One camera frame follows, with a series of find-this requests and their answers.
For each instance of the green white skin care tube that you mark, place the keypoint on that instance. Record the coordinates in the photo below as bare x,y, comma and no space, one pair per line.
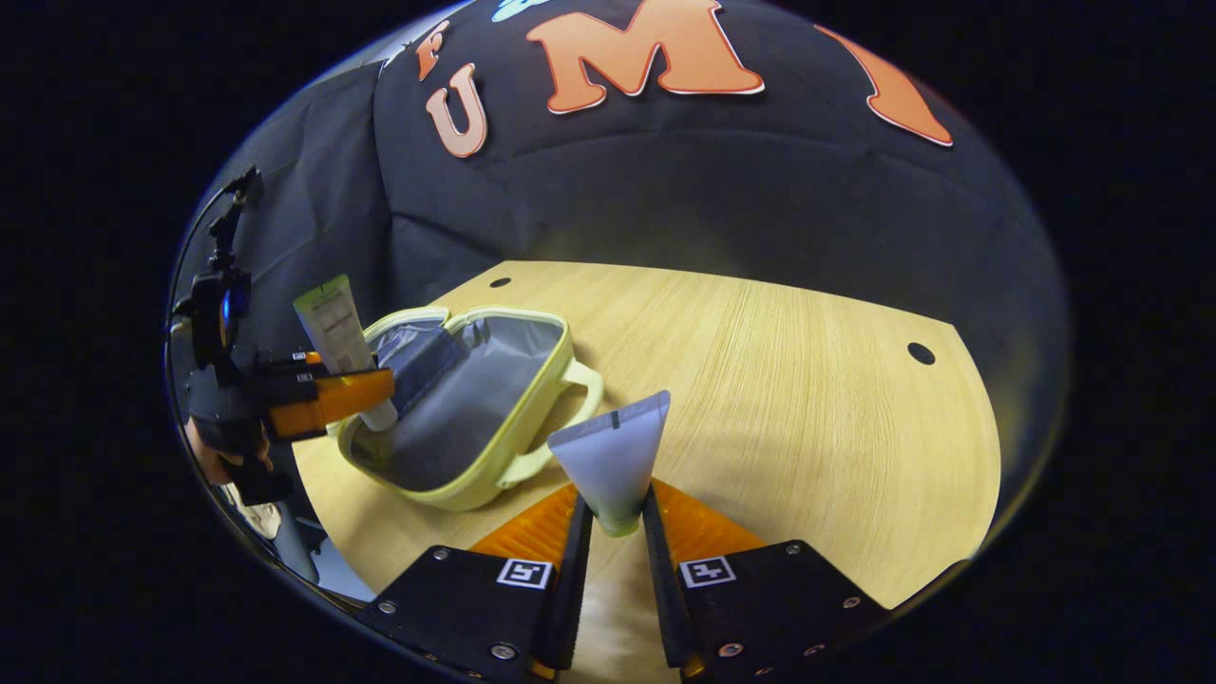
332,323

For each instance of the pale yellow suitcase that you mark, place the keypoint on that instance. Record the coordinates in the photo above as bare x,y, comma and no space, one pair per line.
475,399

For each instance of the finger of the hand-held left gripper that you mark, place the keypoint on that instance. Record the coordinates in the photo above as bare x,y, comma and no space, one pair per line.
294,391
285,368

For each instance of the grey skin care tube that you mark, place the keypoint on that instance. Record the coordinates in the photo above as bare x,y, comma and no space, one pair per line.
613,465

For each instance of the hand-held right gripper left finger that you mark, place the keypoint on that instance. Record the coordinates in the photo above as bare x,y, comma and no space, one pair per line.
575,589

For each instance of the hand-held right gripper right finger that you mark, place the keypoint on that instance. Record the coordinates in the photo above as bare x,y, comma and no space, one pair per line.
663,589

